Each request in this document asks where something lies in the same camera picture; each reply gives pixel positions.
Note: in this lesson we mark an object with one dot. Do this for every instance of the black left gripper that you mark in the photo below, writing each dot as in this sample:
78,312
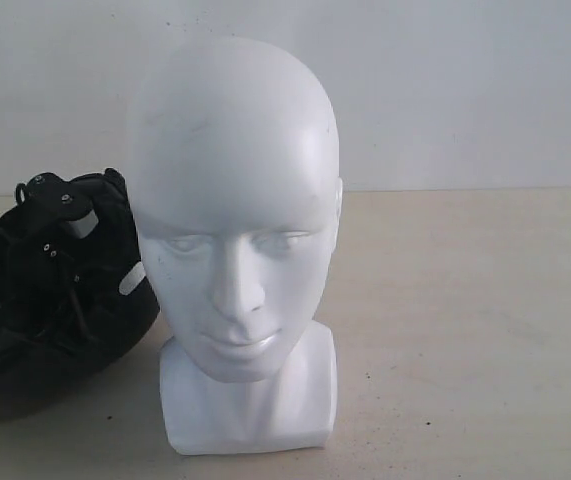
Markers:
61,201

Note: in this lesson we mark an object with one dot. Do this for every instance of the black helmet with tinted visor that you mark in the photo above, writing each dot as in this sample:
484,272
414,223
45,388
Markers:
69,307

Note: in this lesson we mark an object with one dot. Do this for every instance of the white mannequin head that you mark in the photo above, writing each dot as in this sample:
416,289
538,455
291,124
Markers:
234,183

